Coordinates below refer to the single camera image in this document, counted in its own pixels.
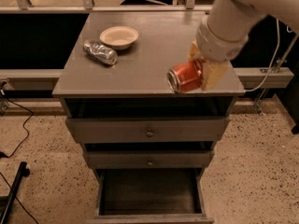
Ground top grey drawer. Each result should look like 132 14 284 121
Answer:
66 117 229 144

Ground silver crushed can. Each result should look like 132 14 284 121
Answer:
83 40 118 65

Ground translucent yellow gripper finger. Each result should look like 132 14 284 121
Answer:
188 40 206 63
201 61 230 91

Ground white paper bowl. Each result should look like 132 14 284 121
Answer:
99 26 139 50

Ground black stand leg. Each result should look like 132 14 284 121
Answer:
0 161 30 224

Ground middle grey drawer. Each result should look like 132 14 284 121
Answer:
83 150 214 169

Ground metal railing frame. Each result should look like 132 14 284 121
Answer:
0 0 295 91

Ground bottom grey drawer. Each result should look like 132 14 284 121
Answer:
86 168 214 224

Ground grey drawer cabinet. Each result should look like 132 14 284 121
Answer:
53 11 244 224

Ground grey drawer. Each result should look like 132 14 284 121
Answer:
83 150 214 169
66 117 229 144
86 168 214 224

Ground black cable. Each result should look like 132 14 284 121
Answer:
0 91 36 159

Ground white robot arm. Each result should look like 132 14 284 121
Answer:
190 0 299 90

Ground red coke can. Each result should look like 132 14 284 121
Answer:
167 61 203 93

